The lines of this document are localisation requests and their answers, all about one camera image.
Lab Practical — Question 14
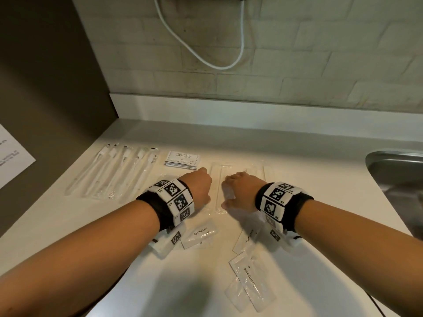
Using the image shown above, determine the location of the left black marker wristband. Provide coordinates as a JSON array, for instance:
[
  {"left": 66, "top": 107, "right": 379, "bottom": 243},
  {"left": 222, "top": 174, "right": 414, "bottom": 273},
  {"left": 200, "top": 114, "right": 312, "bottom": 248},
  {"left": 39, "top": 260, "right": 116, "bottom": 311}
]
[{"left": 136, "top": 178, "right": 196, "bottom": 232}]

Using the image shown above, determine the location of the white toothbrush in clear packet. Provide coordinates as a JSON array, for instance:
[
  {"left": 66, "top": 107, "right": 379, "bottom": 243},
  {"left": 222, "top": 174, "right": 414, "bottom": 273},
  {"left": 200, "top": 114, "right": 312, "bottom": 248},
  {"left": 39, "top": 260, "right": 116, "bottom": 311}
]
[
  {"left": 123, "top": 147, "right": 160, "bottom": 202},
  {"left": 65, "top": 144, "right": 111, "bottom": 196},
  {"left": 106, "top": 147, "right": 148, "bottom": 200},
  {"left": 82, "top": 144, "right": 120, "bottom": 198},
  {"left": 93, "top": 146, "right": 130, "bottom": 199}
]

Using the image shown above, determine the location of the steel sink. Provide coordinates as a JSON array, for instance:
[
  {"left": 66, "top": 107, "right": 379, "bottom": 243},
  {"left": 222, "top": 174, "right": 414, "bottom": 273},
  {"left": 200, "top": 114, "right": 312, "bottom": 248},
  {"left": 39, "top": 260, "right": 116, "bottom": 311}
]
[{"left": 365, "top": 149, "right": 423, "bottom": 241}]

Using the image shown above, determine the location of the black cable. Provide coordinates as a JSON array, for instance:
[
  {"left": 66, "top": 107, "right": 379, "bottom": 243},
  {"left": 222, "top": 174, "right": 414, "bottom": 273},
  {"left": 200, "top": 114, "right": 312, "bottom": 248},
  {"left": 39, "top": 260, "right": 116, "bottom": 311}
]
[{"left": 365, "top": 291, "right": 388, "bottom": 317}]

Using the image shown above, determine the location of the stack of white shampoo sachets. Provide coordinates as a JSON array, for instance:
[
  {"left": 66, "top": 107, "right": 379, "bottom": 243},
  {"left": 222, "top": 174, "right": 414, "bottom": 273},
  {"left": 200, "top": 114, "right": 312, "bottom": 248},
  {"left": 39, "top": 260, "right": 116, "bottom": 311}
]
[{"left": 164, "top": 150, "right": 201, "bottom": 171}]

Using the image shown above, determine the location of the white toothpaste sachet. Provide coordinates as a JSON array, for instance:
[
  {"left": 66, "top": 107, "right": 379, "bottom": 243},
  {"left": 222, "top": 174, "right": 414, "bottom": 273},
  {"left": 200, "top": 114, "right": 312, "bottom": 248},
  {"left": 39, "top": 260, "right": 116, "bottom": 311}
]
[
  {"left": 224, "top": 276, "right": 252, "bottom": 313},
  {"left": 232, "top": 224, "right": 262, "bottom": 255},
  {"left": 181, "top": 221, "right": 219, "bottom": 250},
  {"left": 229, "top": 252, "right": 277, "bottom": 313}
]

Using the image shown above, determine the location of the person's right hand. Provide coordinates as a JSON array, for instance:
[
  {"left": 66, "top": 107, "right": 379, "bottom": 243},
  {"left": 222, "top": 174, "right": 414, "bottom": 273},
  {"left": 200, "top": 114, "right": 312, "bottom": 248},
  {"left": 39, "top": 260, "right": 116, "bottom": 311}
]
[{"left": 221, "top": 171, "right": 267, "bottom": 214}]

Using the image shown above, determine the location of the person's left forearm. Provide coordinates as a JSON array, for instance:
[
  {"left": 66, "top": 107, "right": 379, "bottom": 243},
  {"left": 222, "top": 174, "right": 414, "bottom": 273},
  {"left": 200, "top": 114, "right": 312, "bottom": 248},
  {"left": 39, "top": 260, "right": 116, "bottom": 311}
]
[{"left": 0, "top": 199, "right": 161, "bottom": 317}]

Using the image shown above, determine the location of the person's left hand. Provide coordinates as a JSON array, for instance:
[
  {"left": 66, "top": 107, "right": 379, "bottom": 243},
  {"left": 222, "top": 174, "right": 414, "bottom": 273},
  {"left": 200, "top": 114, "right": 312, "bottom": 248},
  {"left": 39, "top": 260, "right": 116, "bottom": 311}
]
[{"left": 179, "top": 168, "right": 213, "bottom": 209}]

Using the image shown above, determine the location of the white paper sheet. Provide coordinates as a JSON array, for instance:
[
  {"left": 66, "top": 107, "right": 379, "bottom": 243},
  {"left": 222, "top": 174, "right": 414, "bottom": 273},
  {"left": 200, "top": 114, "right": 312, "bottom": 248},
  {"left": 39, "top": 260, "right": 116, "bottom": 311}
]
[{"left": 0, "top": 123, "right": 36, "bottom": 190}]

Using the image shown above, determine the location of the right black marker wristband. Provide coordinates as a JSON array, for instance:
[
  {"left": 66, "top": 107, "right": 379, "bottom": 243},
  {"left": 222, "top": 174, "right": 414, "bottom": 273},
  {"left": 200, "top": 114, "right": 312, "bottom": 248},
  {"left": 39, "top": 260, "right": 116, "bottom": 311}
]
[{"left": 255, "top": 182, "right": 315, "bottom": 233}]

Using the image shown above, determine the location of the black marker wristband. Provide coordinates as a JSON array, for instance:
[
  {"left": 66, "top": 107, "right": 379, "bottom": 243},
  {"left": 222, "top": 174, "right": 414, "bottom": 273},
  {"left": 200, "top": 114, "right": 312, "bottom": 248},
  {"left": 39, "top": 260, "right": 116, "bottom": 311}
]
[
  {"left": 136, "top": 178, "right": 196, "bottom": 232},
  {"left": 255, "top": 182, "right": 315, "bottom": 233}
]

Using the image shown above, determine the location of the person's right forearm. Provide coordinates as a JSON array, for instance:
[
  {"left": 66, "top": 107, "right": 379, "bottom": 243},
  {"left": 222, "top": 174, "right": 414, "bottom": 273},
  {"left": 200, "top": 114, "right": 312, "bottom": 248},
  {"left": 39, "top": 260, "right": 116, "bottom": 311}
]
[{"left": 293, "top": 199, "right": 423, "bottom": 317}]

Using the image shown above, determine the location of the white cable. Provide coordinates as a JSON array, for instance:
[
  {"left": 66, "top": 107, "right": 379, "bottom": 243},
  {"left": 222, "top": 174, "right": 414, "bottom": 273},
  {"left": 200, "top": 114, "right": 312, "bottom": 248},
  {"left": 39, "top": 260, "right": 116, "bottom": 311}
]
[{"left": 152, "top": 0, "right": 246, "bottom": 70}]

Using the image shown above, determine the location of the clear plastic bag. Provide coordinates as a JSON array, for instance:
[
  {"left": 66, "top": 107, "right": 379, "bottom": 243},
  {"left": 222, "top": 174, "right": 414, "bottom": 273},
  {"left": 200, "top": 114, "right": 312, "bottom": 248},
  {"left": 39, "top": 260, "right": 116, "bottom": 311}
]
[
  {"left": 210, "top": 162, "right": 246, "bottom": 214},
  {"left": 245, "top": 162, "right": 274, "bottom": 182}
]

